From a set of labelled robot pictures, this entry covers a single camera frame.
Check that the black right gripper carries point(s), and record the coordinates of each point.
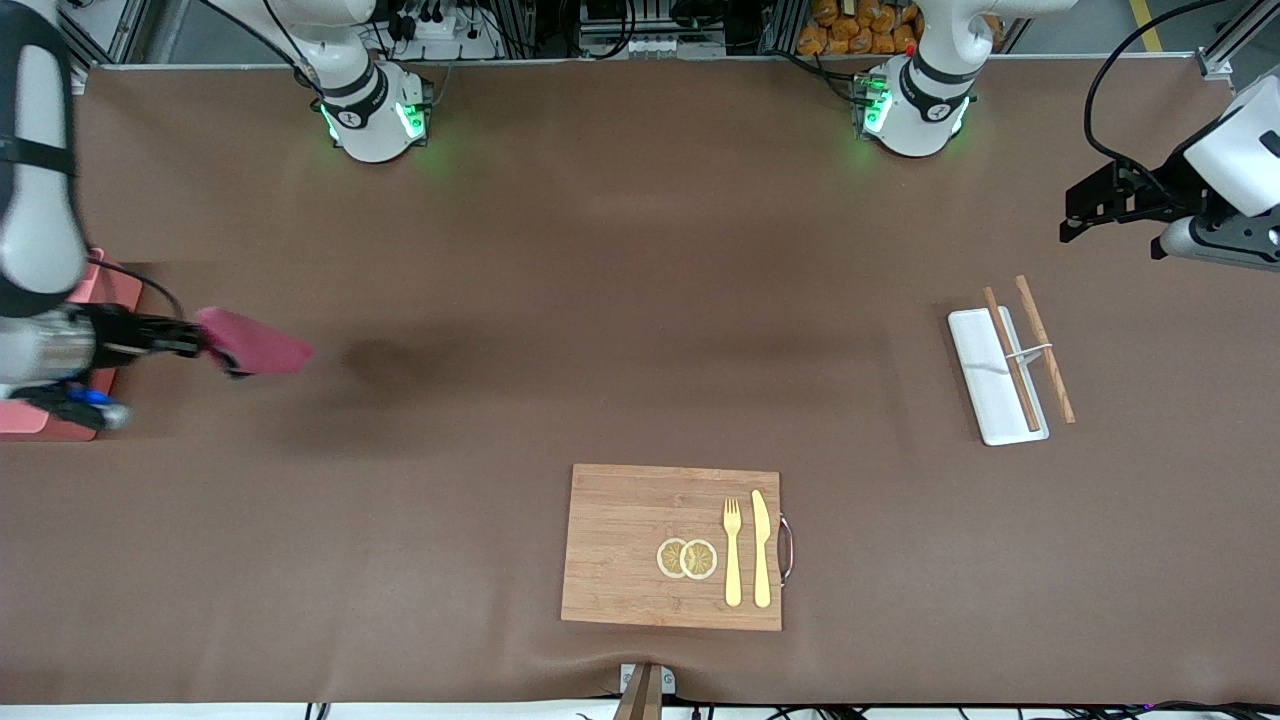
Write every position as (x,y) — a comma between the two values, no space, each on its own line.
(122,334)

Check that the bamboo cutting board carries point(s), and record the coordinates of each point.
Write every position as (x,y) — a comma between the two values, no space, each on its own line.
(630,550)

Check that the red cloth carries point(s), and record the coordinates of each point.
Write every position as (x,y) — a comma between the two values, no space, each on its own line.
(260,345)

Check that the orange packaged goods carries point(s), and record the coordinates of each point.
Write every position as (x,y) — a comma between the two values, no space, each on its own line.
(860,25)

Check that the pink plastic box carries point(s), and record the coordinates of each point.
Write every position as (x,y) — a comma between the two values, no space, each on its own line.
(60,420)

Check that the white rectangular tray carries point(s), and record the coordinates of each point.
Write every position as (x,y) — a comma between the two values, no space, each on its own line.
(985,380)

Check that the brown wooden chopstick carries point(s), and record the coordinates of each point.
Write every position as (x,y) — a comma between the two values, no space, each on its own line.
(1012,362)
(1046,350)

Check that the yellow plastic knife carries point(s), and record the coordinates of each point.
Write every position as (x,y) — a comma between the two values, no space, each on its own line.
(762,550)

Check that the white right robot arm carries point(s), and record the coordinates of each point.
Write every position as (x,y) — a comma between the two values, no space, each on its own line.
(40,200)

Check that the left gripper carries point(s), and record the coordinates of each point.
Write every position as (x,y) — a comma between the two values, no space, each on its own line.
(1166,197)

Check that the silver electronics box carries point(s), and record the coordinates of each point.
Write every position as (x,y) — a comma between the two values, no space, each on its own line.
(650,30)

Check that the yellow plastic fork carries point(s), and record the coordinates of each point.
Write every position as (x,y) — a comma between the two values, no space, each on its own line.
(733,560)

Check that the white power strip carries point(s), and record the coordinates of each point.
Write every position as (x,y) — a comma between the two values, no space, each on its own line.
(450,30)

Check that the grey metal table bracket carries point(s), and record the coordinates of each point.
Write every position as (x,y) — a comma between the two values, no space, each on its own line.
(628,678)

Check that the lemon slice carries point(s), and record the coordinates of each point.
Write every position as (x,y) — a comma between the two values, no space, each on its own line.
(700,560)
(668,557)

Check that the brown wooden strip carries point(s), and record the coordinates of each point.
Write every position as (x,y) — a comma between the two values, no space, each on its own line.
(640,700)

